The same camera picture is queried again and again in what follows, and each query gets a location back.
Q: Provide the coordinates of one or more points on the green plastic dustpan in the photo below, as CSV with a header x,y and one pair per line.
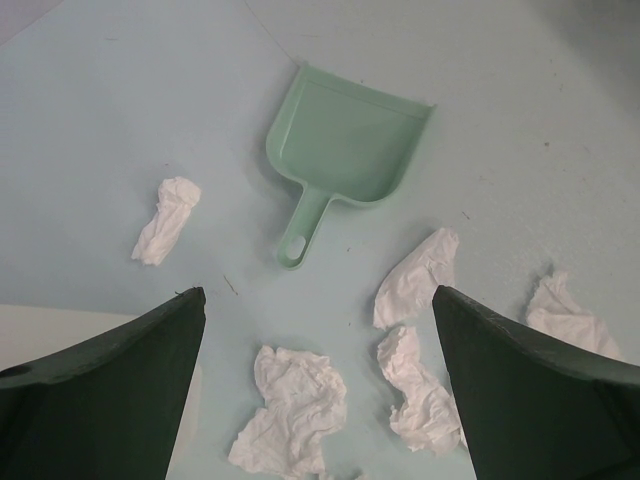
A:
x,y
340,141

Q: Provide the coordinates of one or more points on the crumpled paper scrap top centre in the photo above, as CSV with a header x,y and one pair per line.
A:
x,y
176,199

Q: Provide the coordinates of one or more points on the crumpled paper scrap lower centre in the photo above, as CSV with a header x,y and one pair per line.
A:
x,y
428,418

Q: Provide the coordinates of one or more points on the crumpled paper scrap mid right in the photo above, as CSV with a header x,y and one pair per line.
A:
x,y
410,286

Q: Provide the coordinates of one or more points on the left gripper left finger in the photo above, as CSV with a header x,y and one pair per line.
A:
x,y
109,407

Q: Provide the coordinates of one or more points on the crumpled paper scrap right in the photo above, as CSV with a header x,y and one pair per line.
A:
x,y
553,312

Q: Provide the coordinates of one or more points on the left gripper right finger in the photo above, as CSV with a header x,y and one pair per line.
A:
x,y
533,406

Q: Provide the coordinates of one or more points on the crumpled paper scrap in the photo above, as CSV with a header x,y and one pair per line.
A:
x,y
176,199
428,418
553,312
304,401

